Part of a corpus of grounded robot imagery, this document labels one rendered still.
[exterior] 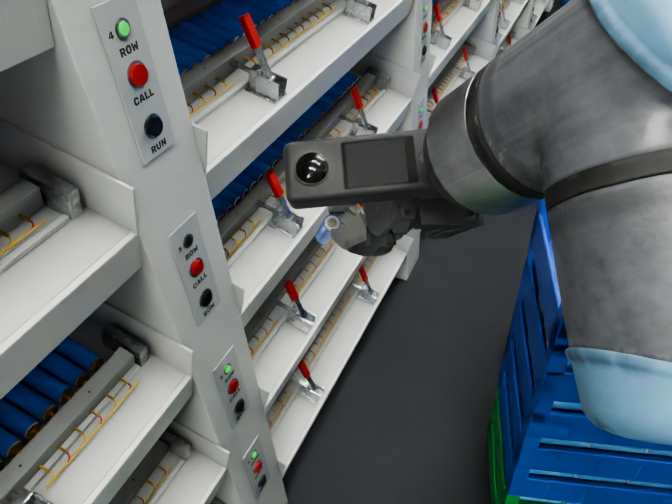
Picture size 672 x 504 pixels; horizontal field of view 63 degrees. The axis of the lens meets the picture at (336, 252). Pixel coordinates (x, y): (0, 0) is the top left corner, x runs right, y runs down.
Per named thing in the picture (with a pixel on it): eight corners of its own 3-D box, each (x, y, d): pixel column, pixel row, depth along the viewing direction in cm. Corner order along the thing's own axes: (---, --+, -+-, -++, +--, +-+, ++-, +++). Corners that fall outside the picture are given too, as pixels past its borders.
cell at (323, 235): (319, 225, 61) (327, 210, 55) (334, 232, 61) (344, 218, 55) (312, 240, 60) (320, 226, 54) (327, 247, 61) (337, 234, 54)
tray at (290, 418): (401, 264, 135) (419, 226, 125) (278, 485, 94) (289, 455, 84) (329, 228, 138) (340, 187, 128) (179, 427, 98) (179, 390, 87)
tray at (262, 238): (405, 117, 109) (428, 53, 99) (238, 335, 68) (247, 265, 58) (316, 76, 112) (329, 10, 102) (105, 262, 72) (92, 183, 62)
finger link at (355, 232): (379, 262, 57) (427, 237, 49) (327, 264, 55) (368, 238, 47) (375, 234, 58) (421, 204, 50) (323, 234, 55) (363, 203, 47)
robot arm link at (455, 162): (476, 198, 31) (453, 40, 32) (428, 219, 35) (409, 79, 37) (591, 200, 35) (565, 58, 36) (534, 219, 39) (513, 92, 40)
